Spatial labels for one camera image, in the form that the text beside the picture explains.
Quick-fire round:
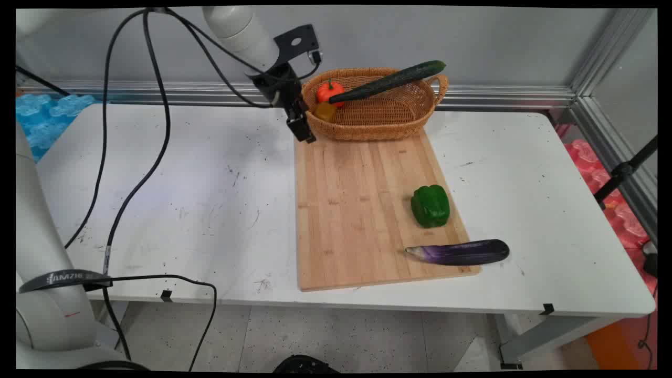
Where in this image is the small black device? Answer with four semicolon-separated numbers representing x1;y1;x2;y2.
643;240;658;279

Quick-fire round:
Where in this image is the thick black cable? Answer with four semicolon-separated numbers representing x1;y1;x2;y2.
102;8;172;364

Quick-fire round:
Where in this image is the blue foam mat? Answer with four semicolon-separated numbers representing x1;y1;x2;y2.
16;93;98;162

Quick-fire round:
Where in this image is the orange floor mat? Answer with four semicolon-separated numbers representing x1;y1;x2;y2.
585;310;658;371

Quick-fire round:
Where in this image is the woven wicker basket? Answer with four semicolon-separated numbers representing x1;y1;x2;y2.
301;67;450;142

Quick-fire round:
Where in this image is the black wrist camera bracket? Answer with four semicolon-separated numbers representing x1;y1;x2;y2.
272;24;322;67

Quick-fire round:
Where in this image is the purple eggplant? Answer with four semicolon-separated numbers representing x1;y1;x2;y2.
404;239;510;267

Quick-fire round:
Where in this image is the black round object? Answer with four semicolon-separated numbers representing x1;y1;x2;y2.
272;354;341;373

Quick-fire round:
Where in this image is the red foam mat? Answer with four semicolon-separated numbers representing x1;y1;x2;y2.
563;138;658;295

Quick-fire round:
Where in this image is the dark green cucumber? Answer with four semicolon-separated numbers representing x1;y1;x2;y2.
329;60;447;104

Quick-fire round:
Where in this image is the wooden cutting board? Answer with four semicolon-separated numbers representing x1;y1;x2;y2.
294;128;481;292

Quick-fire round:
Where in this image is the black tripod stand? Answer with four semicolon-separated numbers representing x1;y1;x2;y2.
593;135;658;211

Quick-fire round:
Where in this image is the aluminium frame rail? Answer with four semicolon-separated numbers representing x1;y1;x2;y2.
16;7;658;245

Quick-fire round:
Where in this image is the grey table leg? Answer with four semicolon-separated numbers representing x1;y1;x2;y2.
493;313;626;369

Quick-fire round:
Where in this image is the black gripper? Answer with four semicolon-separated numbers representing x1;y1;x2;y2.
252;61;317;144

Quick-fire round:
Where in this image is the green bell pepper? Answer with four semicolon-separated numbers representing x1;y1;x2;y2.
410;184;452;229

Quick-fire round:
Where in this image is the black velcro strap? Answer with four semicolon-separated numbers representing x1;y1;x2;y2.
19;269;113;293

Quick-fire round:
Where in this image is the thin black cable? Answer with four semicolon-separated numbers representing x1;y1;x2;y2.
64;7;153;249

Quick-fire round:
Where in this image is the orange red tomato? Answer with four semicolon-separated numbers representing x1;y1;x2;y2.
316;79;346;109

